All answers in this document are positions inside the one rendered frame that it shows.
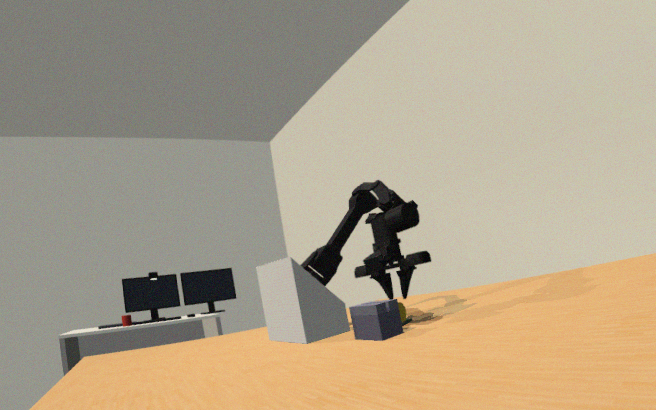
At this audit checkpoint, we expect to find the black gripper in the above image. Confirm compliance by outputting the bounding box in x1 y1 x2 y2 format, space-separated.
354 234 431 300

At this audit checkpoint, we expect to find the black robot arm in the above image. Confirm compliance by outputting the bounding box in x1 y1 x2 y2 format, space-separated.
300 180 419 286

